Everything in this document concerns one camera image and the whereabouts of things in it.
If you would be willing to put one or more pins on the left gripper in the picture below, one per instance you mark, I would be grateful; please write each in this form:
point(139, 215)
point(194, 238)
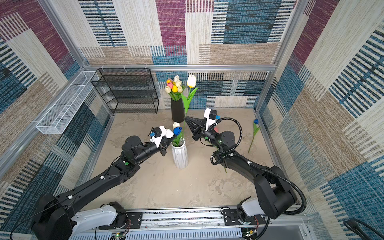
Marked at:
point(165, 143)

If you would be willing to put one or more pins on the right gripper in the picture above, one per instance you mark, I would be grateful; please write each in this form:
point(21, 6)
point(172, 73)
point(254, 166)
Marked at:
point(196, 126)

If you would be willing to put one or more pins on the white ribbed ceramic vase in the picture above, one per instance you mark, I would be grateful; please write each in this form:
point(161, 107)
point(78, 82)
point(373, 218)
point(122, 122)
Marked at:
point(180, 156)

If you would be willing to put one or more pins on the black cylindrical vase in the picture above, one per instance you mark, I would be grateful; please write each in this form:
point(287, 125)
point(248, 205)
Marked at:
point(178, 112)

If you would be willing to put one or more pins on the cream yellow tulip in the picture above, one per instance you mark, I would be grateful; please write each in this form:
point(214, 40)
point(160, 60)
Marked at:
point(191, 86)

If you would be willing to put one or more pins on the small blue tulip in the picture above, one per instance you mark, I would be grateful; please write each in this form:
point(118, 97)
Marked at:
point(256, 129)

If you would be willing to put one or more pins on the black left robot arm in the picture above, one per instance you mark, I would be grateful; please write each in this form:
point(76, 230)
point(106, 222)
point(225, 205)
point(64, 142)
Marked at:
point(54, 217)

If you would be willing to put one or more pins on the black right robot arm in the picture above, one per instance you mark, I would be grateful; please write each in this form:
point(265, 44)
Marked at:
point(276, 194)

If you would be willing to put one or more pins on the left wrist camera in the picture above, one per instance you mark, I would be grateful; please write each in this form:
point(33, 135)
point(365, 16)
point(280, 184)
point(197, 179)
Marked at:
point(157, 134)

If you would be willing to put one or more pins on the black wire shelf rack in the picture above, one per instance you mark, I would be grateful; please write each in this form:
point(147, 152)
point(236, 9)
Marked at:
point(129, 90)

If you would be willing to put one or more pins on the aluminium front rail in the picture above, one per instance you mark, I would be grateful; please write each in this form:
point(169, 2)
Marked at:
point(203, 224)

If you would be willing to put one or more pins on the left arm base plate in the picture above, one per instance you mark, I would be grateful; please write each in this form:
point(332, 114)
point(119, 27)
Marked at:
point(124, 221)

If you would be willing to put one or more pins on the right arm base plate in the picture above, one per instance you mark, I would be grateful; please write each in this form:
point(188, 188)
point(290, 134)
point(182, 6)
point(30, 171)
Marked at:
point(234, 217)

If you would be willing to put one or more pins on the white wire mesh basket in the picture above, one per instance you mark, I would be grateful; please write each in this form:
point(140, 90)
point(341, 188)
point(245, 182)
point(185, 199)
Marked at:
point(59, 116)

